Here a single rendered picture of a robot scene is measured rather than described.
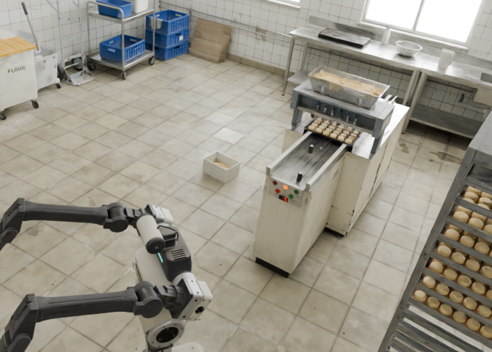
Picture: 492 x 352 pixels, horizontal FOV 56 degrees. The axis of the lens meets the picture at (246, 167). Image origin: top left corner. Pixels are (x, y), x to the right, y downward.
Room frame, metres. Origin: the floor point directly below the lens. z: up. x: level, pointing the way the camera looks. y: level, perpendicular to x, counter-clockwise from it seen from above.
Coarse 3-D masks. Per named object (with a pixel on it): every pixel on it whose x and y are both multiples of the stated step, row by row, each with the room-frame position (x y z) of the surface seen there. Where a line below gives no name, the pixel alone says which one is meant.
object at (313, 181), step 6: (390, 96) 4.24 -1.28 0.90; (342, 150) 3.00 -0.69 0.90; (336, 156) 2.89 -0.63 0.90; (330, 162) 2.79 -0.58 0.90; (324, 168) 2.70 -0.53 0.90; (318, 174) 2.61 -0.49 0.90; (312, 180) 2.52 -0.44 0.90; (318, 180) 2.62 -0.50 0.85; (306, 186) 2.47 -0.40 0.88; (312, 186) 2.51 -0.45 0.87
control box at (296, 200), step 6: (270, 180) 2.58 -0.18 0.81; (276, 180) 2.56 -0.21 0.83; (282, 180) 2.57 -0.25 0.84; (270, 186) 2.58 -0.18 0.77; (276, 186) 2.56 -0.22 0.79; (282, 186) 2.54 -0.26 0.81; (288, 186) 2.52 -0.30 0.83; (294, 186) 2.52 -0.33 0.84; (270, 192) 2.57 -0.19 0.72; (276, 192) 2.56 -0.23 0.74; (282, 192) 2.54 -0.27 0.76; (288, 192) 2.52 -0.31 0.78; (300, 192) 2.48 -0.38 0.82; (282, 198) 2.53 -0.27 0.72; (288, 198) 2.51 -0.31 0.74; (294, 198) 2.50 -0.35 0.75; (300, 198) 2.48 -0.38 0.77; (294, 204) 2.49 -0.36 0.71; (300, 204) 2.50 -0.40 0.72
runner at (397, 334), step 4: (396, 332) 1.81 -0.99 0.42; (400, 332) 1.80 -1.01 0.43; (396, 336) 1.79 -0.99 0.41; (400, 336) 1.79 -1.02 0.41; (404, 336) 1.78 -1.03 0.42; (408, 336) 1.78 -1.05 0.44; (404, 340) 1.76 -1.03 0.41; (408, 340) 1.77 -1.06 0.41; (412, 340) 1.76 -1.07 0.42; (416, 340) 1.75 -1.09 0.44; (408, 344) 1.74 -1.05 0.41; (412, 344) 1.75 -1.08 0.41; (416, 344) 1.75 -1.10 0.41; (420, 344) 1.74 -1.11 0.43; (416, 348) 1.72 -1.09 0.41; (420, 348) 1.73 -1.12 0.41; (424, 348) 1.72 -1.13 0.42; (428, 348) 1.71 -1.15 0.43
